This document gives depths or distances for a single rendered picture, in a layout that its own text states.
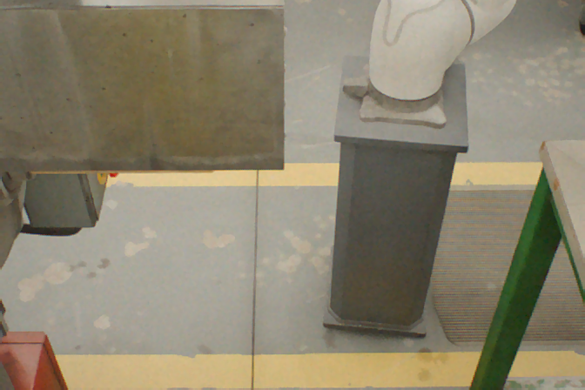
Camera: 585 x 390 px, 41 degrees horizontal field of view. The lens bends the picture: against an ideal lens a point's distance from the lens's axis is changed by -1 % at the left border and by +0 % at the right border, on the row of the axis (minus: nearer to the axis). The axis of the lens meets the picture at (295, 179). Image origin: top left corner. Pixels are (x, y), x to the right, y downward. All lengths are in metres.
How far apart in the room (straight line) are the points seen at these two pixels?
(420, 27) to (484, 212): 1.05
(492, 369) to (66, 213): 0.98
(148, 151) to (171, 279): 1.71
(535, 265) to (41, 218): 0.85
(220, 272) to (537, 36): 1.63
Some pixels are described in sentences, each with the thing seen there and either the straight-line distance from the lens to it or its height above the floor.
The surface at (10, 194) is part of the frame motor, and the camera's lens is 0.83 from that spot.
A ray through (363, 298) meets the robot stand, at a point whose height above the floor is 0.13.
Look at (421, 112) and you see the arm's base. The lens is 1.67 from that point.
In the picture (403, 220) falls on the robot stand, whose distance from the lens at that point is 1.82.
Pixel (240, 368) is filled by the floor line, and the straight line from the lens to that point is 2.10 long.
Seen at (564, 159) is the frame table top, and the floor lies 0.93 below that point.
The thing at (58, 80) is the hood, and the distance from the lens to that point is 0.55.
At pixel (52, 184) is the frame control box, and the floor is 1.02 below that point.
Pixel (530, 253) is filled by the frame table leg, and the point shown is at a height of 0.72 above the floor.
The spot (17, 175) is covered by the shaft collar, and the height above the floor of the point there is 1.25.
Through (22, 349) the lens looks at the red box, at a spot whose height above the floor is 0.62.
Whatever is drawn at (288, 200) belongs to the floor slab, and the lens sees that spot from 2.45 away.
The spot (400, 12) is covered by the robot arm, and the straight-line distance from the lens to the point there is 1.55.
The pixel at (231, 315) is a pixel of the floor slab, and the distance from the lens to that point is 2.19.
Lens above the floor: 1.80
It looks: 46 degrees down
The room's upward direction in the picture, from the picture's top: 1 degrees clockwise
